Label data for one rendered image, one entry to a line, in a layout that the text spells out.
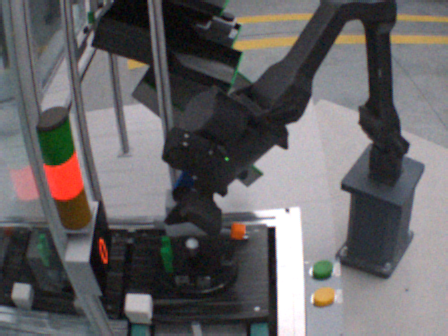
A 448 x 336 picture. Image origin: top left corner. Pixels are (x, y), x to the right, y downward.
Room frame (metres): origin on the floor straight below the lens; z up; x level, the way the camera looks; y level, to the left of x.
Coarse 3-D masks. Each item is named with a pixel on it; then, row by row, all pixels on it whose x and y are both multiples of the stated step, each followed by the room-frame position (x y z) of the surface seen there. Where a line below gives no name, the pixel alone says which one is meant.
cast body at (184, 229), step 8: (168, 192) 0.80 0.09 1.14; (176, 192) 0.78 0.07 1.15; (168, 200) 0.78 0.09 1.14; (176, 200) 0.77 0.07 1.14; (168, 208) 0.76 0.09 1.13; (160, 224) 0.78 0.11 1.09; (176, 224) 0.76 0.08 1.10; (184, 224) 0.76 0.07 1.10; (192, 224) 0.76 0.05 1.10; (168, 232) 0.76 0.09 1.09; (176, 232) 0.76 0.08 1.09; (184, 232) 0.76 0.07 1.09; (192, 232) 0.76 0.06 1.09; (200, 232) 0.76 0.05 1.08
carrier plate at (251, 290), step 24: (144, 240) 0.88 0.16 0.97; (216, 240) 0.86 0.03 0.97; (264, 240) 0.85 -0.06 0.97; (144, 264) 0.81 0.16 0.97; (240, 264) 0.79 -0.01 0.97; (264, 264) 0.79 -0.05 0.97; (144, 288) 0.75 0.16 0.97; (240, 288) 0.73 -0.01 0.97; (264, 288) 0.72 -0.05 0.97; (168, 312) 0.68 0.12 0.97; (192, 312) 0.68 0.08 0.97; (216, 312) 0.68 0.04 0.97; (240, 312) 0.67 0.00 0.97; (264, 312) 0.66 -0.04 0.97
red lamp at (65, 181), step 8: (72, 160) 0.59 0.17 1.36; (48, 168) 0.58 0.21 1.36; (56, 168) 0.58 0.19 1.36; (64, 168) 0.58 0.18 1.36; (72, 168) 0.59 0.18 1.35; (48, 176) 0.58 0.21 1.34; (56, 176) 0.58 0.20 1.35; (64, 176) 0.58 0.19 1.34; (72, 176) 0.59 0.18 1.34; (80, 176) 0.60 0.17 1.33; (56, 184) 0.58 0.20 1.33; (64, 184) 0.58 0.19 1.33; (72, 184) 0.58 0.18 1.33; (80, 184) 0.59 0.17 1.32; (56, 192) 0.58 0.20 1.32; (64, 192) 0.58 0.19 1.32; (72, 192) 0.58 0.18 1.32
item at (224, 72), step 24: (120, 0) 1.13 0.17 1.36; (144, 0) 1.15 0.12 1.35; (120, 24) 1.02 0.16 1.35; (144, 24) 1.15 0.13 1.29; (168, 24) 1.13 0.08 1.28; (96, 48) 1.04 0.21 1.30; (120, 48) 1.03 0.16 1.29; (144, 48) 1.01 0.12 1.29; (168, 48) 1.00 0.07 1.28; (192, 48) 1.10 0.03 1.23; (216, 48) 1.11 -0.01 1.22; (192, 72) 0.99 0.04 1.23; (216, 72) 1.04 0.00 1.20
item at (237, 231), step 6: (222, 228) 0.78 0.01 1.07; (234, 228) 0.77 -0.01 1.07; (240, 228) 0.77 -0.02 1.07; (222, 234) 0.77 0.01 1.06; (228, 234) 0.77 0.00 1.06; (234, 234) 0.77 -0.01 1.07; (240, 234) 0.77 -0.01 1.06; (234, 240) 0.77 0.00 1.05; (228, 246) 0.78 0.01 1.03; (234, 246) 0.77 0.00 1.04; (228, 252) 0.77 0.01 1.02; (228, 258) 0.77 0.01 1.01
